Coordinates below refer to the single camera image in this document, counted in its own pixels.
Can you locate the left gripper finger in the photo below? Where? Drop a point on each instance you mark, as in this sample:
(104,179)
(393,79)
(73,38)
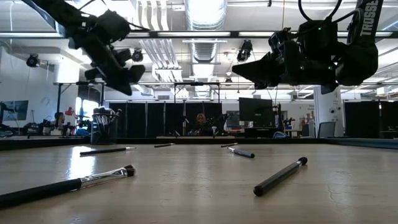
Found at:
(118,85)
(128,87)

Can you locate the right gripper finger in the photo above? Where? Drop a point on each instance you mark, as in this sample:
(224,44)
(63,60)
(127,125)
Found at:
(264,65)
(267,81)

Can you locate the thick black makeup brush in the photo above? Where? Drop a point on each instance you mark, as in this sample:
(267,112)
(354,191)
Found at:
(106,111)

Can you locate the black pen foreground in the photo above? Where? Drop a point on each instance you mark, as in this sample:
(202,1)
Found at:
(280,176)

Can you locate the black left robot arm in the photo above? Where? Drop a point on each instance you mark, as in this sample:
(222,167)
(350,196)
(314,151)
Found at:
(62,12)

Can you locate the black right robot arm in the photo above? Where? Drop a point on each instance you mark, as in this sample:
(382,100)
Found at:
(357,62)

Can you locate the black ceiling spotlight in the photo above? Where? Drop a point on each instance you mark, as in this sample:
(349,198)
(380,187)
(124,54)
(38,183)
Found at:
(32,60)
(137,56)
(244,49)

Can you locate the black computer monitor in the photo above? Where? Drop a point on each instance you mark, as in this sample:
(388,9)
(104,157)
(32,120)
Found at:
(256,112)

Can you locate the black partition panels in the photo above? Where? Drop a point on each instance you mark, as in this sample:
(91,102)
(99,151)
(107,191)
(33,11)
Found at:
(362,119)
(136,119)

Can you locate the white column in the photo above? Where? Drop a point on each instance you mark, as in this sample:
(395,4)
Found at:
(328,105)

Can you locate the black mesh cup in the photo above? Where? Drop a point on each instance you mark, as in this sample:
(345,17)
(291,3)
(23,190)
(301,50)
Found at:
(104,133)

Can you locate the red desk lamp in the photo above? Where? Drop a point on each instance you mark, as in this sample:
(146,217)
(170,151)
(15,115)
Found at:
(70,111)

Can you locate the blue bag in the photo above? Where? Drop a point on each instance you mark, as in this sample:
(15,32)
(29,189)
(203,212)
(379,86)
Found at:
(280,135)

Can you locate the grey office chair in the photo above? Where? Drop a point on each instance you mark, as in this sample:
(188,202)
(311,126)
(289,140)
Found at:
(326,130)

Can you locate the person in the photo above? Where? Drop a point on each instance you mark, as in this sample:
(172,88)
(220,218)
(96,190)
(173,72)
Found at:
(202,124)
(59,119)

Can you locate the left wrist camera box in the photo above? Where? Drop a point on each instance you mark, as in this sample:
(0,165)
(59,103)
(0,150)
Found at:
(112,26)

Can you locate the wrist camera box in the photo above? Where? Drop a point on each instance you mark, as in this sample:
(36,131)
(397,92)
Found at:
(112,26)
(317,37)

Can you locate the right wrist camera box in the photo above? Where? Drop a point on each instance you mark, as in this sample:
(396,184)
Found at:
(317,37)

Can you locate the black background rig frame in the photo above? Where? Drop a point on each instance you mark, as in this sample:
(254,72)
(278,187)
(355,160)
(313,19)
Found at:
(58,102)

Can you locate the silver ventilation duct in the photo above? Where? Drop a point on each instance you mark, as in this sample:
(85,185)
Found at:
(205,12)

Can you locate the black aluminium table frame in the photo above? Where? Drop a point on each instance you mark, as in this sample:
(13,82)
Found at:
(46,142)

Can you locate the dark wall poster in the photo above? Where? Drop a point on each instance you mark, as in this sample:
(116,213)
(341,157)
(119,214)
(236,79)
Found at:
(15,110)

